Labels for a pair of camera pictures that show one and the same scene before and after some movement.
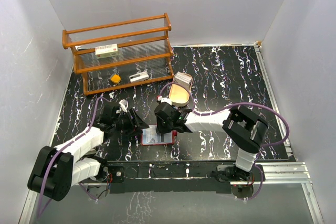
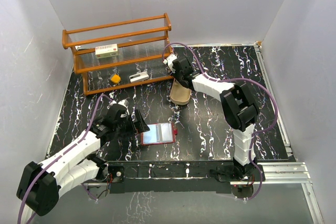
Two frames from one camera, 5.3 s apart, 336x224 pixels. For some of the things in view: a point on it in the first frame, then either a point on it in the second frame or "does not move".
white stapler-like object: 139,77 does not move
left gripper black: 135,124 does not move
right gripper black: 160,129 -> 176,76
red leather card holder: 150,136 does not move
